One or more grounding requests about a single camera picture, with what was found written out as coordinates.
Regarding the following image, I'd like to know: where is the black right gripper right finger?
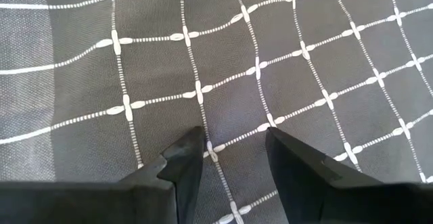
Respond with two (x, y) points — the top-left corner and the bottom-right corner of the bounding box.
(265, 127), (433, 224)

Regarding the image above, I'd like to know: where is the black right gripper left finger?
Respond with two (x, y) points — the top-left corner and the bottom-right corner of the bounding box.
(0, 126), (206, 224)

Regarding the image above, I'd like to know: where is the grey plaid towel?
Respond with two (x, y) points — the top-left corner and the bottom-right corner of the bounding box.
(0, 0), (433, 224)

